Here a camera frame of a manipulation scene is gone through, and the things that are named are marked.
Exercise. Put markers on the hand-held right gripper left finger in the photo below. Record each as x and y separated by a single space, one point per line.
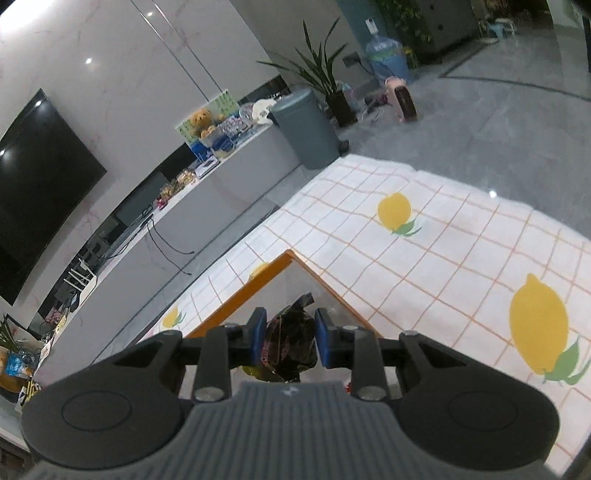
258 337

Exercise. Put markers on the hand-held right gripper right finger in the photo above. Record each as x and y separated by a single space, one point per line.
323 337

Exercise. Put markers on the dark brown snack packet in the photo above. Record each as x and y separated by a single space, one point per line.
288 341

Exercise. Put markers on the orange cardboard box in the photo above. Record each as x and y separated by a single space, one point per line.
286 277

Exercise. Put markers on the pile of wrapped snacks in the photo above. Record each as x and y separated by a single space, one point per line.
178 184

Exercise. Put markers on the long grey tv console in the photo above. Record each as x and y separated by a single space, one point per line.
207 198

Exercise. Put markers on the checked lemon print tablecloth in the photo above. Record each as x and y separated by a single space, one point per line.
461 258

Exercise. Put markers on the white router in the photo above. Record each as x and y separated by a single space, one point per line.
85 281

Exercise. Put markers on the blue white boxes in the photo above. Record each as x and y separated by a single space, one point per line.
221 143

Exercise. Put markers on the grey trash bin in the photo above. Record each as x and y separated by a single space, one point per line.
304 134

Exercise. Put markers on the brown teddy bear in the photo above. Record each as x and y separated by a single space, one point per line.
202 121

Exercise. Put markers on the white round fan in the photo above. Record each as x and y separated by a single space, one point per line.
262 110

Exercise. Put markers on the tall potted plant black pot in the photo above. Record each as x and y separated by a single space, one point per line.
341 108

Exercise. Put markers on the yellow black box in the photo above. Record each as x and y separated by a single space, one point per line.
30 392

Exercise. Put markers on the green picture card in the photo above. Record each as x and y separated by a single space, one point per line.
226 101

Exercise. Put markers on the blue snack bag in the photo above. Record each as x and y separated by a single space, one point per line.
17 364

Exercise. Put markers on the pink space heater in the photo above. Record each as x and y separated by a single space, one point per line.
404 101

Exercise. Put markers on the green leafy potted plant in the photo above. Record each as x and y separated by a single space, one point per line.
5 332

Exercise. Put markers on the blue water jug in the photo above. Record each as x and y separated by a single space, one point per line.
385 57

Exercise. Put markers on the hanging vine plant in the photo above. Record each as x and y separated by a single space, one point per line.
401 18

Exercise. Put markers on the grey cabinet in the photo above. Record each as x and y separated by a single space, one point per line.
448 23

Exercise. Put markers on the small plastic stool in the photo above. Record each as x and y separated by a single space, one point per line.
498 28

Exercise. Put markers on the black wall television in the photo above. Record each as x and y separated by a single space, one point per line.
37 184

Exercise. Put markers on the wall socket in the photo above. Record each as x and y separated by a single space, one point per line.
351 59

